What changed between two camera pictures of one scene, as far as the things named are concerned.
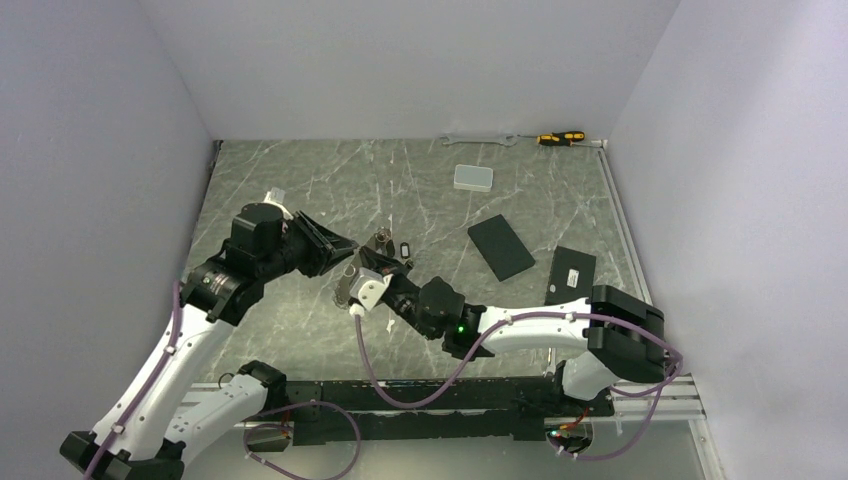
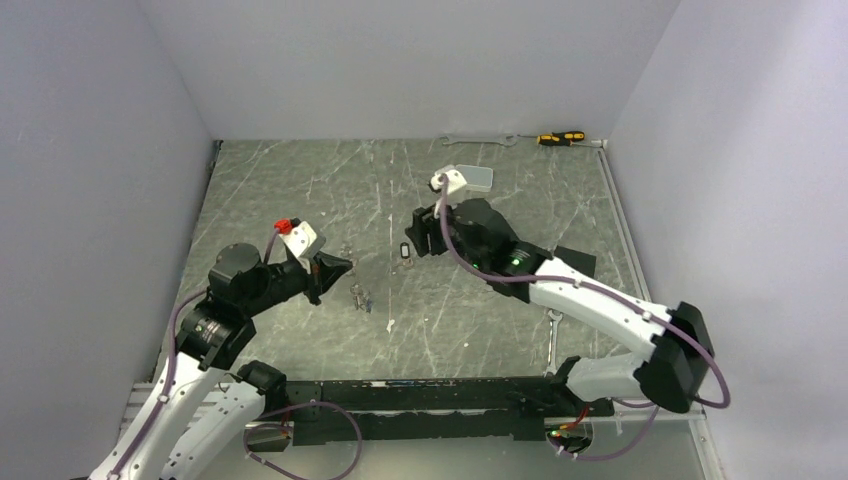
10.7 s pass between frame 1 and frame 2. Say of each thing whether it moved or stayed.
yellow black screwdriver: stayed
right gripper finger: moved
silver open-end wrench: stayed
